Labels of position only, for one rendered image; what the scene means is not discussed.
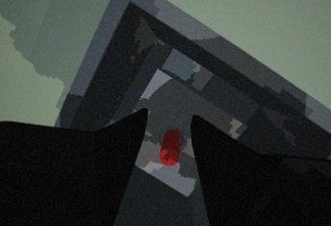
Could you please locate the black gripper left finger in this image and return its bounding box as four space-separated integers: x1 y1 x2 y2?
0 109 148 226

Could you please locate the red peg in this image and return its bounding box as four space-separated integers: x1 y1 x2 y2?
160 130 180 166

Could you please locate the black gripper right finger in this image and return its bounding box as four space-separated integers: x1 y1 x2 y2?
191 114 331 226

